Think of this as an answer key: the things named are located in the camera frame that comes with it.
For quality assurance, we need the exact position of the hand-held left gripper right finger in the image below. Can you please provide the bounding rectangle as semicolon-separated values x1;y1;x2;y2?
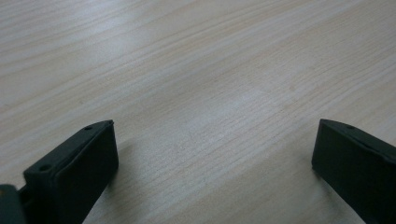
311;118;396;224

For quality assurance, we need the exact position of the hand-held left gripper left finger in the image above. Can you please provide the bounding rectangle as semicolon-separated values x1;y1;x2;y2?
18;119;120;224

